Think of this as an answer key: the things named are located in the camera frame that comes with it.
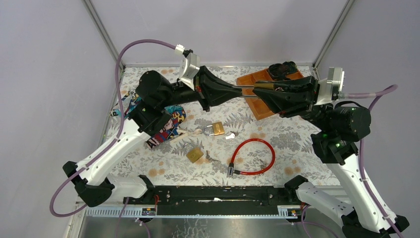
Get cable lock keys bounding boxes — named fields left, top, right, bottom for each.
left=259, top=159, right=268, bottom=170

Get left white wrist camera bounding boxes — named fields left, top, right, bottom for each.
left=175, top=44, right=200, bottom=91

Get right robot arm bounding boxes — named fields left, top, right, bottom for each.
left=253, top=76, right=409, bottom=238

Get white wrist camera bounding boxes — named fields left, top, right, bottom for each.
left=175, top=44, right=200, bottom=91
left=315, top=67, right=344, bottom=106

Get orange compartment tray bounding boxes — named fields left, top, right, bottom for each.
left=236, top=68, right=304, bottom=120

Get beige ribbon bow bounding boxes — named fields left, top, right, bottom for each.
left=169, top=128, right=203, bottom=143

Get floral table mat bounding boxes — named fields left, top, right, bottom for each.
left=93, top=65, right=339, bottom=187

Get small dark key bunch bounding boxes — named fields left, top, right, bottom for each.
left=205, top=150, right=220, bottom=163

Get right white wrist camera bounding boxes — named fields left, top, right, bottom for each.
left=315, top=67, right=344, bottom=106

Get purple cable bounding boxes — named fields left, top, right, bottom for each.
left=341, top=84, right=406, bottom=238
left=49, top=39, right=178, bottom=218

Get silver key bunch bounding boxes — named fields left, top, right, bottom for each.
left=225, top=131, right=238, bottom=140

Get colourful patterned cloth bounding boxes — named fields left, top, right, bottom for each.
left=110, top=91, right=186, bottom=148

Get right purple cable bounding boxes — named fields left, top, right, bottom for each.
left=341, top=84, right=406, bottom=238

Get red cable lock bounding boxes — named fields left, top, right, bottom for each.
left=227, top=138, right=276, bottom=178

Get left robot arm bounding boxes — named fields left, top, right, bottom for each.
left=63, top=66, right=242, bottom=207

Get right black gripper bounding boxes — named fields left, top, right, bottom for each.
left=246, top=72, right=325, bottom=129

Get brass padlock with keys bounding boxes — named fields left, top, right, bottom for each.
left=183, top=143, right=204, bottom=163

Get dark rolled cloth back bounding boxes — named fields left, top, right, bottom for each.
left=267, top=61, right=298, bottom=81

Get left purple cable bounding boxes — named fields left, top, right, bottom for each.
left=49, top=39, right=178, bottom=218

